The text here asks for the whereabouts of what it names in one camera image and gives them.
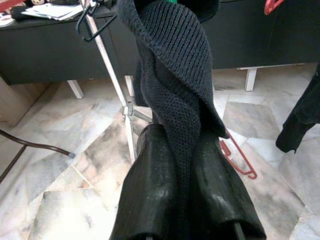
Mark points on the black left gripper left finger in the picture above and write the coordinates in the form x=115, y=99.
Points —
x=150, y=187

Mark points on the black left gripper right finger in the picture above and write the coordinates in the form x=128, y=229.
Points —
x=220, y=195

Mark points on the dark knit sweater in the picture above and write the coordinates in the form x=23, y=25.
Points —
x=175, y=50

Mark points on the green plastic hanger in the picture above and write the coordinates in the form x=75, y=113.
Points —
x=172, y=1

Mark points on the red plastic hanger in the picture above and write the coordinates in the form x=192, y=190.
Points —
x=271, y=7
x=241, y=153

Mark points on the black plastic hanger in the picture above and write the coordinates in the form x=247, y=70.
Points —
x=100, y=29

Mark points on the marble top table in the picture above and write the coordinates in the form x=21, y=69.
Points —
x=45, y=147

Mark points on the plain black garment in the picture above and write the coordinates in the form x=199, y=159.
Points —
x=302, y=112

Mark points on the silver metal clothes rack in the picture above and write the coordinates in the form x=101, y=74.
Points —
x=106, y=58

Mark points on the black TV cabinet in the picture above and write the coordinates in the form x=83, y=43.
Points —
x=50, y=50

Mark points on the white paper stack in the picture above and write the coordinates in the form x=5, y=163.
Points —
x=50, y=12

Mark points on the black pouch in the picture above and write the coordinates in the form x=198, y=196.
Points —
x=21, y=13

